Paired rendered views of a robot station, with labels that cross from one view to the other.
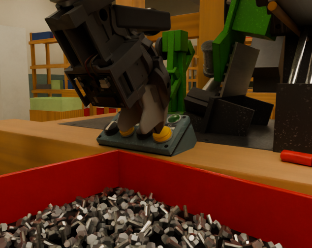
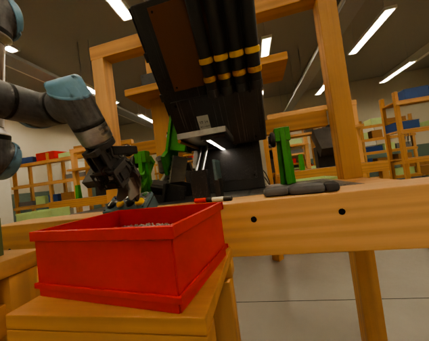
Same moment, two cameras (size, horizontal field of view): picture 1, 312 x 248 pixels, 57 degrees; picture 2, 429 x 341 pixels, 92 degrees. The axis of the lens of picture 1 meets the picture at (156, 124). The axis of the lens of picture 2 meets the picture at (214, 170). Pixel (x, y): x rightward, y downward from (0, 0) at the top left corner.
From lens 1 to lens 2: 0.27 m
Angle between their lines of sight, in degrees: 24
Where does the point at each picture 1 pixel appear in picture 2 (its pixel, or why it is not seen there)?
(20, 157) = not seen: hidden behind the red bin
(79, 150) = not seen: hidden behind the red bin
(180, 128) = (148, 197)
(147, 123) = (131, 195)
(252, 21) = (178, 145)
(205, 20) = (158, 144)
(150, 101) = (132, 185)
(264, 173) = not seen: hidden behind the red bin
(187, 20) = (148, 144)
